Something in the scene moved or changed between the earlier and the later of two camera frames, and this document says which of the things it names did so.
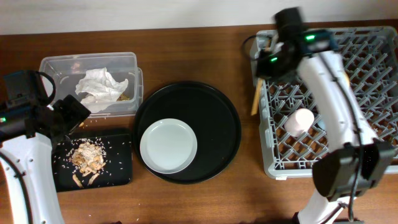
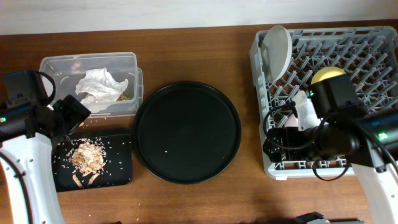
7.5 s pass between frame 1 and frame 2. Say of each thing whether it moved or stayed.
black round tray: stayed
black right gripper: moved
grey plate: moved
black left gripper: stayed
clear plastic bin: stayed
